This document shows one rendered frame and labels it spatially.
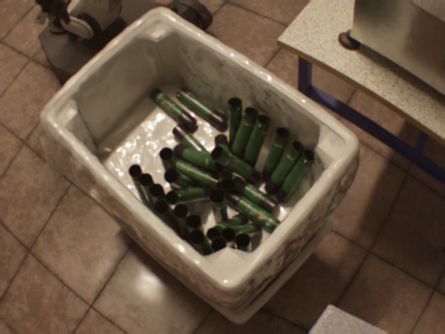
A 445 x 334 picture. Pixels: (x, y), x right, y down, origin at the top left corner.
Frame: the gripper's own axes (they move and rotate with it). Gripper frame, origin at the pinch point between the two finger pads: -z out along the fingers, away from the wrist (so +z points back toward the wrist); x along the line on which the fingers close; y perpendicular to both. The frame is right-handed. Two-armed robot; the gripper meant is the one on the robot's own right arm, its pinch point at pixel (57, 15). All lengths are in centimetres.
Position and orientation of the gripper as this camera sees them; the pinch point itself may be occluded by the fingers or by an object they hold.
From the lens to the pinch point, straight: 168.1
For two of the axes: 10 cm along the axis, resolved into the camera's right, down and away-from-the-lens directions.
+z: -2.3, -5.1, -8.3
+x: 8.0, 3.9, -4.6
